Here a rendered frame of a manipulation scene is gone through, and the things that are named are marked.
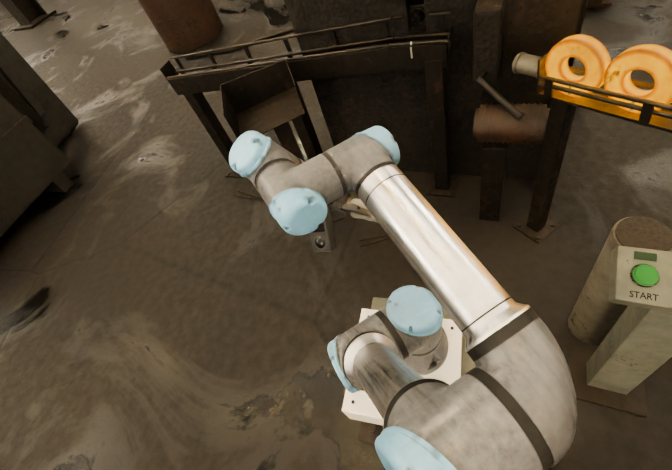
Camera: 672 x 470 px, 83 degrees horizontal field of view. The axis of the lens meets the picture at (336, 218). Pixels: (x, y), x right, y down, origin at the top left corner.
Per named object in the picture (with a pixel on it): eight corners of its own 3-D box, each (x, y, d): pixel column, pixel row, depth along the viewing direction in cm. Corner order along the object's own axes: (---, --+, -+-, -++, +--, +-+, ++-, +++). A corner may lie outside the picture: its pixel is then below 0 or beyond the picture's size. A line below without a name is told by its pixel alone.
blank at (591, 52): (555, 30, 100) (546, 36, 99) (617, 38, 89) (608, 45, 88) (551, 83, 110) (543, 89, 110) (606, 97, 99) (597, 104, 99)
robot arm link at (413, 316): (453, 336, 88) (456, 310, 78) (405, 369, 86) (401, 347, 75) (421, 297, 96) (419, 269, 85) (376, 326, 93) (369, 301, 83)
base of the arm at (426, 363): (444, 381, 92) (445, 368, 84) (382, 367, 96) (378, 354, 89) (451, 322, 100) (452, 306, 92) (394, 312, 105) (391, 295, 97)
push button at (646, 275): (631, 264, 75) (634, 262, 74) (656, 267, 74) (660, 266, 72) (630, 284, 74) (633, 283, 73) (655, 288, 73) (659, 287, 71)
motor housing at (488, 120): (475, 198, 169) (478, 95, 129) (530, 203, 160) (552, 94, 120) (470, 221, 162) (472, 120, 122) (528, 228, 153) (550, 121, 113)
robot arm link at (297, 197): (344, 177, 54) (310, 139, 60) (274, 216, 52) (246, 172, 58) (353, 212, 60) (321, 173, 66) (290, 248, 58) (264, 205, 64)
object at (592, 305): (567, 306, 131) (611, 211, 92) (609, 313, 126) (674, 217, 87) (567, 339, 124) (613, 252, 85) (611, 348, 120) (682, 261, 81)
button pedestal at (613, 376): (560, 344, 124) (616, 233, 78) (651, 363, 115) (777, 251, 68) (558, 394, 116) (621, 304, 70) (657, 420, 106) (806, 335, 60)
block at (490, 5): (476, 65, 135) (477, -6, 117) (500, 64, 132) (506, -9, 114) (471, 83, 129) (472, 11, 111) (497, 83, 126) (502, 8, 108)
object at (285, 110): (287, 207, 195) (219, 84, 141) (335, 189, 194) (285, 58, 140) (294, 237, 182) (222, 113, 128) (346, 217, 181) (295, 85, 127)
